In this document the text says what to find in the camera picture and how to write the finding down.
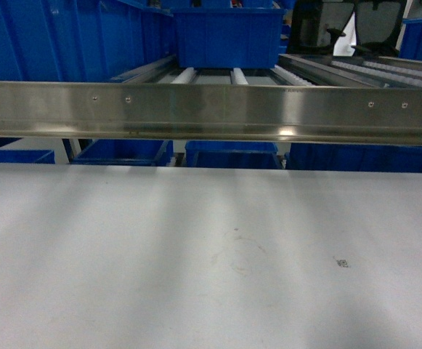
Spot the blue bin lower centre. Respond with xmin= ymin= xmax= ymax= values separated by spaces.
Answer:
xmin=185 ymin=140 xmax=282 ymax=169

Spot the blue bin lower right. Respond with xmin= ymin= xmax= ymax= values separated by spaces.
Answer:
xmin=285 ymin=143 xmax=422 ymax=173

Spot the blue bin lower centre-left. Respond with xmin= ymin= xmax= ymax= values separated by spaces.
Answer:
xmin=72 ymin=140 xmax=174 ymax=167

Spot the white roller conveyor track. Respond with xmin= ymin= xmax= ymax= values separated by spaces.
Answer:
xmin=278 ymin=55 xmax=422 ymax=89

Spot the blue plastic bin on rollers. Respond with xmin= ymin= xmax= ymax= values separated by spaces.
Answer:
xmin=171 ymin=7 xmax=284 ymax=69

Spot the small printed marker tag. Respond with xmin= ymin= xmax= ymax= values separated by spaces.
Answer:
xmin=333 ymin=256 xmax=351 ymax=268

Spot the black office chair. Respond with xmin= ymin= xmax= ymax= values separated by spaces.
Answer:
xmin=286 ymin=1 xmax=407 ymax=57

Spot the blue bin lower left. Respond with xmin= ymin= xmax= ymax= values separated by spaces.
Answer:
xmin=0 ymin=150 xmax=55 ymax=164

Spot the large blue bin upper left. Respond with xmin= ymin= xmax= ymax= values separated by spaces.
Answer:
xmin=0 ymin=1 xmax=176 ymax=82

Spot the stainless steel shelf rail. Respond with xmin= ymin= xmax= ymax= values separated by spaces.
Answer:
xmin=0 ymin=81 xmax=422 ymax=145

